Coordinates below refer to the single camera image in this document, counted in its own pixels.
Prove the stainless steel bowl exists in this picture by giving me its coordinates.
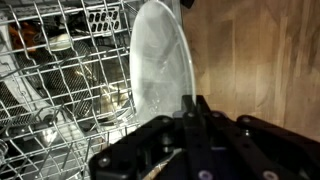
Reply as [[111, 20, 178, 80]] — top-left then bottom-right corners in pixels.
[[66, 39, 138, 125]]

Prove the white round plate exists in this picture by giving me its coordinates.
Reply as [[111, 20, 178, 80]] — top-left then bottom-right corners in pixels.
[[129, 0, 197, 125]]

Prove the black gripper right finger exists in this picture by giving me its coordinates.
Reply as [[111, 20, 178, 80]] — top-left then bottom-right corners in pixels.
[[194, 96, 320, 180]]

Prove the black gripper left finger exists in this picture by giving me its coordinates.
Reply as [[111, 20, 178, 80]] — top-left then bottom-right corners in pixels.
[[88, 94, 214, 180]]

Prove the dishwasher wire rack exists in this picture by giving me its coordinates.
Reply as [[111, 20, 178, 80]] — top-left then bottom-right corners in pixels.
[[0, 0, 183, 180]]

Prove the white slotted rack clip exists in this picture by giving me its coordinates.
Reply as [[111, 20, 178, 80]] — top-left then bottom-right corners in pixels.
[[87, 7, 122, 34]]

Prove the orange utensil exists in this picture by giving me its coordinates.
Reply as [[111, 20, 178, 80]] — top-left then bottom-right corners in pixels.
[[8, 21, 36, 51]]

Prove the small white plastic cap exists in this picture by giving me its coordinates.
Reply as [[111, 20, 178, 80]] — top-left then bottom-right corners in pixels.
[[49, 32, 74, 52]]

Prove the metal mesh strainer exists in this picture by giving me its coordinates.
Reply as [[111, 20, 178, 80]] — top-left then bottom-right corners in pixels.
[[0, 39, 98, 128]]

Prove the black metal stand foot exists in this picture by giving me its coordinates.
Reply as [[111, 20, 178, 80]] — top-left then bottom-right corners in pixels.
[[179, 0, 196, 9]]

